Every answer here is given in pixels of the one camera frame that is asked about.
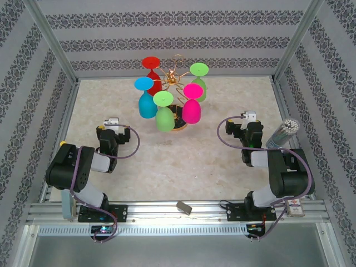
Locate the blue plastic wine glass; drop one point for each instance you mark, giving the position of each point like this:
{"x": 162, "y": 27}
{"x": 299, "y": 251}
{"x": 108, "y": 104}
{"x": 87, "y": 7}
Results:
{"x": 147, "y": 107}

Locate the green plastic wine glass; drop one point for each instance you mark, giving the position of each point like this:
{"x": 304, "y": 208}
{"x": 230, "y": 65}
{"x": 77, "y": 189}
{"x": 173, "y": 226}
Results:
{"x": 198, "y": 69}
{"x": 164, "y": 119}

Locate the pink plastic wine glass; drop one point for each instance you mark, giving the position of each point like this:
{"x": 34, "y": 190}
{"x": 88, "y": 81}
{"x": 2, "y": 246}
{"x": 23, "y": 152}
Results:
{"x": 191, "y": 111}

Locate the red plastic wine glass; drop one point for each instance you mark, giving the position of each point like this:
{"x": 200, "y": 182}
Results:
{"x": 151, "y": 61}

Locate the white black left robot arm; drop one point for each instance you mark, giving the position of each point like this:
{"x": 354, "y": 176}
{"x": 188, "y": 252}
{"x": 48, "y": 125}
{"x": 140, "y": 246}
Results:
{"x": 66, "y": 167}

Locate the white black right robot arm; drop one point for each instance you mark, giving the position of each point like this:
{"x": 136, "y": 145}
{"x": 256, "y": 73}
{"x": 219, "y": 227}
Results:
{"x": 289, "y": 172}

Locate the clear tube of grey sticks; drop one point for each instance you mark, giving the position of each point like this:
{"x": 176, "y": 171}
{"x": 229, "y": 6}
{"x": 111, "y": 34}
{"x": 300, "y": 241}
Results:
{"x": 286, "y": 129}

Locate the pale blue plastic tool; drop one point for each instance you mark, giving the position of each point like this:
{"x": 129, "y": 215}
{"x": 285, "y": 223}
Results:
{"x": 66, "y": 205}

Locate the playing card box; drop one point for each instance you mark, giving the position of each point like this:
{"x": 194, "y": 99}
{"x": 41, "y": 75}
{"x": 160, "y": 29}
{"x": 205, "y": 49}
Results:
{"x": 295, "y": 208}

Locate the small grey metal block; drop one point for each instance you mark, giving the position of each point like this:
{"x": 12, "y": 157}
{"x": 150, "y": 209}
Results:
{"x": 184, "y": 207}

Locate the grey metal sheet panel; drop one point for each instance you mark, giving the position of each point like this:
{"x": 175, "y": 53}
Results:
{"x": 178, "y": 250}

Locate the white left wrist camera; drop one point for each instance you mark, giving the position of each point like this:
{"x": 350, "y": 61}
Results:
{"x": 112, "y": 122}

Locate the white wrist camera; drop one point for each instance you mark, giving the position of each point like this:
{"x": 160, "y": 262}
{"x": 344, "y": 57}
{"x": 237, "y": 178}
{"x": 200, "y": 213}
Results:
{"x": 249, "y": 115}
{"x": 112, "y": 122}

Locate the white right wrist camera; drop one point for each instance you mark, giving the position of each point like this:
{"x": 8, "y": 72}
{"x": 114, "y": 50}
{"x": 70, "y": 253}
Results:
{"x": 249, "y": 115}

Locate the aluminium side rail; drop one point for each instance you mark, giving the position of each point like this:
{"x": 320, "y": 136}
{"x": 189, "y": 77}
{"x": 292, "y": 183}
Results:
{"x": 286, "y": 111}
{"x": 67, "y": 111}

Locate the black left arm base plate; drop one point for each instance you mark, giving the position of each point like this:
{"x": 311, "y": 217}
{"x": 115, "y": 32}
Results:
{"x": 121, "y": 212}

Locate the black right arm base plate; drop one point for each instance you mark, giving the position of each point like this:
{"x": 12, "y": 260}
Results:
{"x": 236, "y": 212}

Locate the aluminium mounting rail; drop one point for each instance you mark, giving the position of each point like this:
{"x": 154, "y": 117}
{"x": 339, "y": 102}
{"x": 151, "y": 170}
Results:
{"x": 155, "y": 211}

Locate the aluminium corner post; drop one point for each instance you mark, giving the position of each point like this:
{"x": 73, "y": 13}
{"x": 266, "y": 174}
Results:
{"x": 50, "y": 39}
{"x": 299, "y": 39}

